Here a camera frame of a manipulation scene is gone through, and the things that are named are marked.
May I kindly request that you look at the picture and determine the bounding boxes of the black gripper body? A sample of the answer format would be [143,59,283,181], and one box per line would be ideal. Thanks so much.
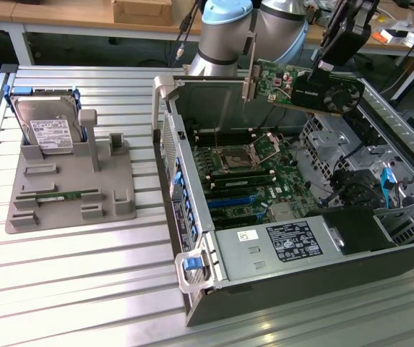
[320,0,362,47]

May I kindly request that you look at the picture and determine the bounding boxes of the green graphics card black fan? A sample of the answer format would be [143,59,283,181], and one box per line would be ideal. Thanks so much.
[241,31,366,119]

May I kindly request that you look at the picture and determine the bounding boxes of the brown metal device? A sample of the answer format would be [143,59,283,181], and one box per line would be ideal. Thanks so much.
[306,4,320,25]

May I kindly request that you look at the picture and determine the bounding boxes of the orange and white box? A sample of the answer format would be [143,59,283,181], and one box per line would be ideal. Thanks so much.
[371,27,410,46]

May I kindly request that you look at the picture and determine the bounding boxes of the metal disk bay cage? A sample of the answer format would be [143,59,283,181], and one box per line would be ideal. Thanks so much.
[298,113,358,209]

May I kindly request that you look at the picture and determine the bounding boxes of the metal socket cover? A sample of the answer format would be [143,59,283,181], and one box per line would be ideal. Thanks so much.
[249,132,284,164]

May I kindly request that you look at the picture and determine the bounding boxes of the green motherboard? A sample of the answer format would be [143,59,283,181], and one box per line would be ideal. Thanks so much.
[191,129,322,231]

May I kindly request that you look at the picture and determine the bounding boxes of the black RAM slot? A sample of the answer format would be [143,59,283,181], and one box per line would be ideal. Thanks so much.
[210,172,273,181]
[194,129,253,139]
[196,137,255,146]

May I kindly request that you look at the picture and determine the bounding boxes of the CPU socket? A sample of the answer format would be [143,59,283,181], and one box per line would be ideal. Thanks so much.
[219,146,264,171]

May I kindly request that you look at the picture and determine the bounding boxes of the dark RAM stick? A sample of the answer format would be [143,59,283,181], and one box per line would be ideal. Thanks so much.
[212,176,277,189]

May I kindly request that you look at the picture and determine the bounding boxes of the silver chipset heatsink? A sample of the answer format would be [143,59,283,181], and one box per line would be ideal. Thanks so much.
[269,202,298,222]

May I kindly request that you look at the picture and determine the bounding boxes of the black plastic air shroud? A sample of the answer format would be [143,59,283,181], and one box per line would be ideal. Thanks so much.
[304,207,398,257]

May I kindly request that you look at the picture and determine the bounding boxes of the blue expansion slot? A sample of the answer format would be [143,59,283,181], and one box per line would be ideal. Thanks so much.
[206,196,259,211]

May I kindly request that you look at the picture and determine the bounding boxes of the brown cardboard box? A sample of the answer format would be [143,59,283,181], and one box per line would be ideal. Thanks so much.
[111,0,173,25]

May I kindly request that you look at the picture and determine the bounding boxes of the long black expansion slot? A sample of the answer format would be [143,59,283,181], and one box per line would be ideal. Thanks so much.
[212,213,264,231]

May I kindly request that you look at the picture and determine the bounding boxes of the grey power supply unit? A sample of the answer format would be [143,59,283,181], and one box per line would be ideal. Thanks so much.
[212,215,345,283]

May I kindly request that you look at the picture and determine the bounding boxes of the open grey PC case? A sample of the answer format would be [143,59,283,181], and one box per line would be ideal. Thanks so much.
[152,74,414,328]

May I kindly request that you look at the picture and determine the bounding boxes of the hard disk with blue carrier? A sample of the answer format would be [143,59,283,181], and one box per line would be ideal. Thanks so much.
[2,85,86,157]

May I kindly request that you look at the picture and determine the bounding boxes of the green RAM stick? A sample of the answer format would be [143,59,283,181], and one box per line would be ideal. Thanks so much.
[35,191,85,202]

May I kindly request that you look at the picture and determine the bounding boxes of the grey parts rack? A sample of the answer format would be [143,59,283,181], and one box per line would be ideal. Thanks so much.
[4,107,138,235]

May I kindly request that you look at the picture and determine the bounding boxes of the blue flat wire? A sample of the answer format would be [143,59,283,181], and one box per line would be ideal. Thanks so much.
[380,167,396,210]

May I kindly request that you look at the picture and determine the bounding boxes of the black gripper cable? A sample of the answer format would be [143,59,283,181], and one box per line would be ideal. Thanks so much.
[173,0,202,68]

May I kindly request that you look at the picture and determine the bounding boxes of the grey case locating bracket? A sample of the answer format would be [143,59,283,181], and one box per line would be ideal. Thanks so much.
[175,251,217,293]
[151,74,178,144]

